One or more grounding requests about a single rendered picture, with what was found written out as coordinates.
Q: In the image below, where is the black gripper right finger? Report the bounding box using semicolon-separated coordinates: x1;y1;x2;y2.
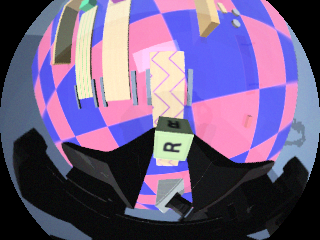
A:
187;133;275;213

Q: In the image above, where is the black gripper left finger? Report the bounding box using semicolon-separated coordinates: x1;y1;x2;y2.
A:
61;127;156;209

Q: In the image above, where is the pale green labelled cube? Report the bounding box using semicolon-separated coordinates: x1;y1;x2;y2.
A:
153;116;193;161

